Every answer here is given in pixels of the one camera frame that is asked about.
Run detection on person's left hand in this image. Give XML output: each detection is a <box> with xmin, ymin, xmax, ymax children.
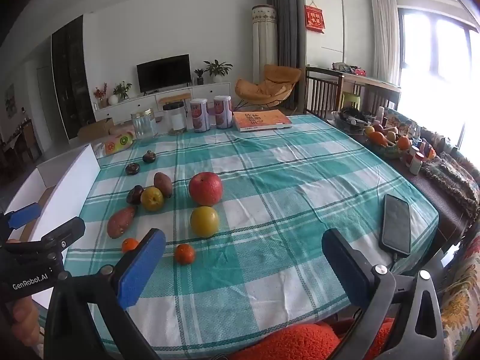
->
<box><xmin>10</xmin><ymin>297</ymin><xmax>41</xmax><ymax>347</ymax></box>

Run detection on patterned fruit bowl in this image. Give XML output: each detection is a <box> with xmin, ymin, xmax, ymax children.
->
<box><xmin>364</xmin><ymin>122</ymin><xmax>413</xmax><ymax>160</ymax></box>

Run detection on leafy potted plant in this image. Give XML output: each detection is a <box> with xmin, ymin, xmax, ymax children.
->
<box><xmin>112</xmin><ymin>81</ymin><xmax>133</xmax><ymax>102</ymax></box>

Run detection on fruit print snack bag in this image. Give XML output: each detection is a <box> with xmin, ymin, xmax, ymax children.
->
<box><xmin>102</xmin><ymin>132</ymin><xmax>136</xmax><ymax>156</ymax></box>

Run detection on wooden dining chair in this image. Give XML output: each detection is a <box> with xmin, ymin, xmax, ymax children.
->
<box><xmin>0</xmin><ymin>118</ymin><xmax>42</xmax><ymax>166</ymax></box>

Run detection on large potted plant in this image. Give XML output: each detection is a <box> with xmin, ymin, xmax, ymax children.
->
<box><xmin>203</xmin><ymin>59</ymin><xmax>234</xmax><ymax>84</ymax></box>

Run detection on orange lounge chair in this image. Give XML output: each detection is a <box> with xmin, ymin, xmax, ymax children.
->
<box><xmin>235</xmin><ymin>64</ymin><xmax>303</xmax><ymax>110</ymax></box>

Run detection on grey curtain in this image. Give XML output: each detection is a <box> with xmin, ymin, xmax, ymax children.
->
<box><xmin>266</xmin><ymin>0</ymin><xmax>306</xmax><ymax>69</ymax></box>

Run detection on dark glass cabinet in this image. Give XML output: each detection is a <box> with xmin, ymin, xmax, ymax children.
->
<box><xmin>50</xmin><ymin>15</ymin><xmax>96</xmax><ymax>141</ymax></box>

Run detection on flat screen television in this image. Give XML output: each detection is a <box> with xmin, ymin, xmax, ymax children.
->
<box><xmin>136</xmin><ymin>54</ymin><xmax>191</xmax><ymax>94</ymax></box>

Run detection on white curtain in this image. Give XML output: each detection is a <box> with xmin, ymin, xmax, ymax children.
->
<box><xmin>370</xmin><ymin>0</ymin><xmax>404</xmax><ymax>87</ymax></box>

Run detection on white cardboard box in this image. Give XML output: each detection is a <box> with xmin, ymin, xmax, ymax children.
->
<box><xmin>4</xmin><ymin>143</ymin><xmax>101</xmax><ymax>310</ymax></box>

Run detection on red apple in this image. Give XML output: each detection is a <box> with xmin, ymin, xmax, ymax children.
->
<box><xmin>188</xmin><ymin>172</ymin><xmax>224</xmax><ymax>207</ymax></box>

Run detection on pink and white can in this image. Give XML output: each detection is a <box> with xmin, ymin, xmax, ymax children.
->
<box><xmin>189</xmin><ymin>98</ymin><xmax>209</xmax><ymax>133</ymax></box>
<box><xmin>214</xmin><ymin>95</ymin><xmax>233</xmax><ymax>129</ymax></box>

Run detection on dark wooden crib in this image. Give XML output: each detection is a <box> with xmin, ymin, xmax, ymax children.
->
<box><xmin>304</xmin><ymin>65</ymin><xmax>402</xmax><ymax>121</ymax></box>

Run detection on clear jar gold lid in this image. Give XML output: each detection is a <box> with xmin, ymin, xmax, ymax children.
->
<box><xmin>130</xmin><ymin>109</ymin><xmax>160</xmax><ymax>140</ymax></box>

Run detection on vase with red flowers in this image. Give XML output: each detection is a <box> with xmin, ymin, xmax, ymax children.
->
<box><xmin>94</xmin><ymin>83</ymin><xmax>109</xmax><ymax>109</ymax></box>

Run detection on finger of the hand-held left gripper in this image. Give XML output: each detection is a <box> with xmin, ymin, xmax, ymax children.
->
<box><xmin>0</xmin><ymin>202</ymin><xmax>41</xmax><ymax>241</ymax></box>
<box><xmin>40</xmin><ymin>217</ymin><xmax>86</xmax><ymax>259</ymax></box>

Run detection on floral cloth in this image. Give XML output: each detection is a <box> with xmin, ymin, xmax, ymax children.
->
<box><xmin>439</xmin><ymin>229</ymin><xmax>480</xmax><ymax>360</ymax></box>

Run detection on covered standing air conditioner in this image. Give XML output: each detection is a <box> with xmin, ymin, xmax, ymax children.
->
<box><xmin>251</xmin><ymin>4</ymin><xmax>279</xmax><ymax>83</ymax></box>

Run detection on red wall hanging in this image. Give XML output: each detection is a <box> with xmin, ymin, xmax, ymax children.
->
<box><xmin>304</xmin><ymin>4</ymin><xmax>326</xmax><ymax>34</ymax></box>

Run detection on patterned woven throw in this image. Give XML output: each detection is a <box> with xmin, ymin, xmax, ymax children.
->
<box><xmin>390</xmin><ymin>146</ymin><xmax>480</xmax><ymax>229</ymax></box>

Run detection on teal checked tablecloth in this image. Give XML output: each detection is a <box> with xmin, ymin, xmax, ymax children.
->
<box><xmin>37</xmin><ymin>114</ymin><xmax>439</xmax><ymax>360</ymax></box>

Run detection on orange fleece clothing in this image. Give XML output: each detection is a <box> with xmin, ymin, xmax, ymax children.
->
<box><xmin>225</xmin><ymin>317</ymin><xmax>398</xmax><ymax>360</ymax></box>

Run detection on short sweet potato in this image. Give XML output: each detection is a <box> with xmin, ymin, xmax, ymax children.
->
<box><xmin>154</xmin><ymin>172</ymin><xmax>174</xmax><ymax>198</ymax></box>

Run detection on long sweet potato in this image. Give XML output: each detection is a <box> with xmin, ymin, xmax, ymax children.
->
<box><xmin>107</xmin><ymin>205</ymin><xmax>137</xmax><ymax>239</ymax></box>

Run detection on black basket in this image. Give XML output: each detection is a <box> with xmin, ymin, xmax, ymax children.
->
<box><xmin>334</xmin><ymin>106</ymin><xmax>376</xmax><ymax>134</ymax></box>

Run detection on framed wall picture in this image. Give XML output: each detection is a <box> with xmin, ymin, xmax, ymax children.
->
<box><xmin>4</xmin><ymin>84</ymin><xmax>16</xmax><ymax>115</ymax></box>

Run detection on clear jar black lid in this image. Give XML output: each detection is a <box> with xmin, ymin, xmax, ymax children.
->
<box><xmin>162</xmin><ymin>101</ymin><xmax>187</xmax><ymax>136</ymax></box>

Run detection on orange book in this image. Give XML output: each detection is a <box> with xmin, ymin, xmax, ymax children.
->
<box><xmin>232</xmin><ymin>110</ymin><xmax>293</xmax><ymax>133</ymax></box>

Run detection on white television cabinet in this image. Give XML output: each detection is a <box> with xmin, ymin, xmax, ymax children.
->
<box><xmin>93</xmin><ymin>82</ymin><xmax>231</xmax><ymax>124</ymax></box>

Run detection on black smartphone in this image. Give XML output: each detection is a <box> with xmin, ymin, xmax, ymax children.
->
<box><xmin>379</xmin><ymin>193</ymin><xmax>412</xmax><ymax>258</ymax></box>

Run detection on wooden stool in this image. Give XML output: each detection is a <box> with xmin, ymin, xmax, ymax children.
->
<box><xmin>157</xmin><ymin>93</ymin><xmax>192</xmax><ymax>113</ymax></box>

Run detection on brown cardboard box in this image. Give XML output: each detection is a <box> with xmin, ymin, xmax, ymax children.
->
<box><xmin>77</xmin><ymin>117</ymin><xmax>115</xmax><ymax>142</ymax></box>

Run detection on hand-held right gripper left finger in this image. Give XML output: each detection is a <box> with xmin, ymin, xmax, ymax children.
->
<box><xmin>45</xmin><ymin>228</ymin><xmax>166</xmax><ymax>360</ymax></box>

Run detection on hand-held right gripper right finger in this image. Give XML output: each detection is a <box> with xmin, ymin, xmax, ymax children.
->
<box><xmin>322</xmin><ymin>228</ymin><xmax>447</xmax><ymax>360</ymax></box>

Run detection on green plastic stool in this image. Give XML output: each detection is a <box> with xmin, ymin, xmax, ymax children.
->
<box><xmin>340</xmin><ymin>92</ymin><xmax>361</xmax><ymax>111</ymax></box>

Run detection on large window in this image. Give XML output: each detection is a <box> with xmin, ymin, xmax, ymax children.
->
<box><xmin>397</xmin><ymin>5</ymin><xmax>480</xmax><ymax>151</ymax></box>

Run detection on yellow plum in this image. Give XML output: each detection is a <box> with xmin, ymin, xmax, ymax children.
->
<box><xmin>190</xmin><ymin>206</ymin><xmax>220</xmax><ymax>238</ymax></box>
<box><xmin>140</xmin><ymin>186</ymin><xmax>165</xmax><ymax>211</ymax></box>

